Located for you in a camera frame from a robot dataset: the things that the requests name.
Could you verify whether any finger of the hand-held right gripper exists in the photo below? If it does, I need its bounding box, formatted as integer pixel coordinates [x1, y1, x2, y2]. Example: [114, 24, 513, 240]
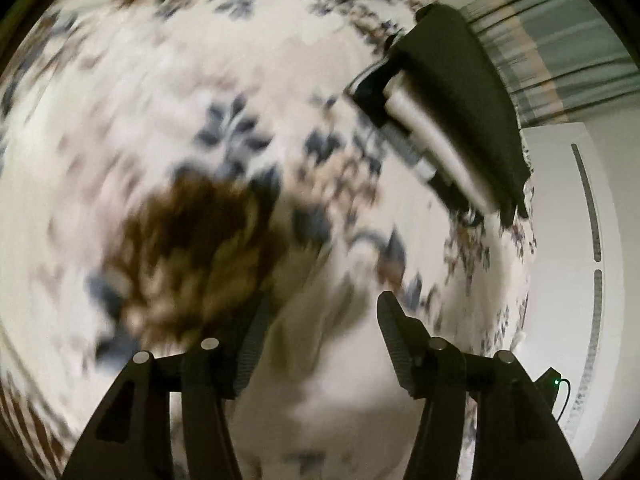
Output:
[345, 61, 402, 130]

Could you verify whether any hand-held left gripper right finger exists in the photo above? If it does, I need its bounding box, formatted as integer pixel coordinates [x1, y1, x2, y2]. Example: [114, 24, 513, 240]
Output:
[376, 290, 585, 480]

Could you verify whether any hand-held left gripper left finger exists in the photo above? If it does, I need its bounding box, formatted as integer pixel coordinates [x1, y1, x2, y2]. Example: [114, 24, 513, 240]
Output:
[60, 292, 273, 480]

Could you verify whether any dark cloth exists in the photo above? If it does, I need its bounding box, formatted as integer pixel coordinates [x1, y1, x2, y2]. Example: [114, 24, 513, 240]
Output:
[392, 2, 532, 227]

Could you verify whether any brown patterned cloth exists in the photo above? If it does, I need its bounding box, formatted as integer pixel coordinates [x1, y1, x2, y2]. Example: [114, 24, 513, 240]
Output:
[97, 167, 283, 356]

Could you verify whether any striped curtain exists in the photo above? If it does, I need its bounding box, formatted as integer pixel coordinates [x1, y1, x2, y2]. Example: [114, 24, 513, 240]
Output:
[457, 0, 640, 128]

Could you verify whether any black device with green light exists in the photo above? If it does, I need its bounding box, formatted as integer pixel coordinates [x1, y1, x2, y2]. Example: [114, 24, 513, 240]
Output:
[532, 367, 563, 411]

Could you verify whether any white appliance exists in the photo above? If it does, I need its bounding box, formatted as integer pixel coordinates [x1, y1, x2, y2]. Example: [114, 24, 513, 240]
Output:
[520, 120, 630, 441]

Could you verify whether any white floral blanket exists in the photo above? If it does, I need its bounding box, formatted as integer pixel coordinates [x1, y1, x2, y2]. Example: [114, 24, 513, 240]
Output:
[0, 0, 540, 480]

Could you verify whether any black cable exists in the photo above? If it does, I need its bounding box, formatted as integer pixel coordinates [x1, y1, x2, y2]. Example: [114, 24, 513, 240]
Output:
[552, 379, 572, 422]

